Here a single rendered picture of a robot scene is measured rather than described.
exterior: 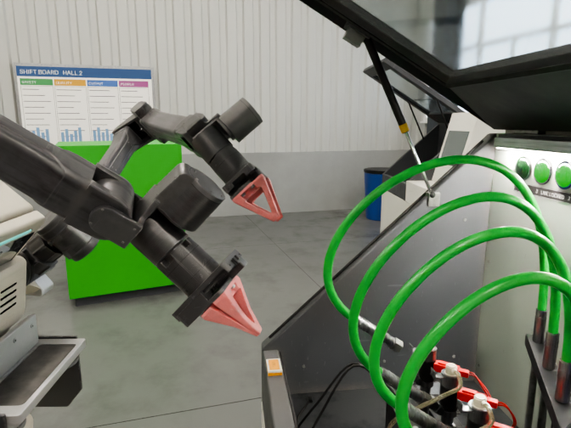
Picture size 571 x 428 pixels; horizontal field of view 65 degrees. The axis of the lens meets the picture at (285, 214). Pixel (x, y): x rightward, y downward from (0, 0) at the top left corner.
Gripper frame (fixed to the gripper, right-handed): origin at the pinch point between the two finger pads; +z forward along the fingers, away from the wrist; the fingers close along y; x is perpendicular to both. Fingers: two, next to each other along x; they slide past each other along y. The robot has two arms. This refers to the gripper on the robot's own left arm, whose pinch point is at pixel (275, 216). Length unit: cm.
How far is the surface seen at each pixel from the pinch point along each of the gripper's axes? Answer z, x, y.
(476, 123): 25, -132, 266
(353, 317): 19.5, 0.0, -14.7
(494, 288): 24.2, -14.8, -29.5
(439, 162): 11.8, -25.0, -7.9
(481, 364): 58, -10, 37
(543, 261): 35.8, -28.0, 0.0
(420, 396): 35.6, 1.1, -9.7
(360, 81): -134, -192, 676
